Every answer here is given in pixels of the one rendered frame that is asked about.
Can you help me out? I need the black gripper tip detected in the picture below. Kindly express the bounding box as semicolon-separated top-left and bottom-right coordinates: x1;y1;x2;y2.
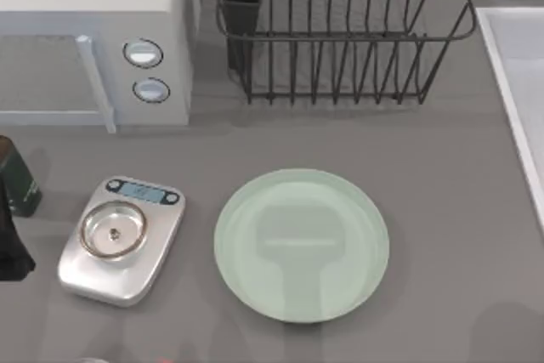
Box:
0;175;37;282

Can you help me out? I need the pale green plate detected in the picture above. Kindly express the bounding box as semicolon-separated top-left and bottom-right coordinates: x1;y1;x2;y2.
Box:
213;168;390;325

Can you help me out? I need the dark green can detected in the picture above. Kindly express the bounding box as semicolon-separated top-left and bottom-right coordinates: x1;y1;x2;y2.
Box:
0;135;43;217

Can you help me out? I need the silver kitchen scale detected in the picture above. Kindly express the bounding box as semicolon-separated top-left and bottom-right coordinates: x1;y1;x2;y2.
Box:
57;175;187;309

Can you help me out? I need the small microwave knob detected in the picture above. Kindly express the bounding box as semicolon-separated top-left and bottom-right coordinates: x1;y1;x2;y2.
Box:
132;77;172;105

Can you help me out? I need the pale microwave oven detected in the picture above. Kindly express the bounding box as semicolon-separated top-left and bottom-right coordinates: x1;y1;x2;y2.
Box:
0;0;201;134

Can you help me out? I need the dark wire dish rack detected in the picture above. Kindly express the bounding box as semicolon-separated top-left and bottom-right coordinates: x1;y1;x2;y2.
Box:
214;0;476;106

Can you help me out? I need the large microwave knob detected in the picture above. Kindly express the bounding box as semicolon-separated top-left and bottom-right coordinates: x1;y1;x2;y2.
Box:
122;37;165;70

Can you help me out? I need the microwave door handle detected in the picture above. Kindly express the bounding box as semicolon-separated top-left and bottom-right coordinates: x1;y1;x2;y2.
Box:
75;35;117;134

